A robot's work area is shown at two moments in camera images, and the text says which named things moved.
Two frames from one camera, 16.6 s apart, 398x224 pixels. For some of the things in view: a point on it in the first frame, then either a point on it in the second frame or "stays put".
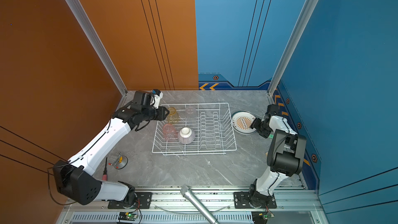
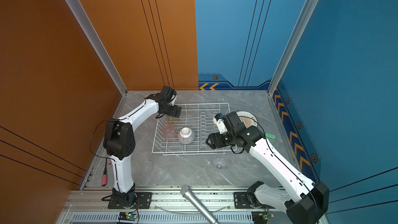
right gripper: (255, 124) → (212, 144)
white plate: (241, 122) stays put
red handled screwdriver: (104, 175) stays put
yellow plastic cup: (173, 116) stays put
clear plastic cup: (190, 113) → (219, 163)
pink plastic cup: (169, 131) stays put
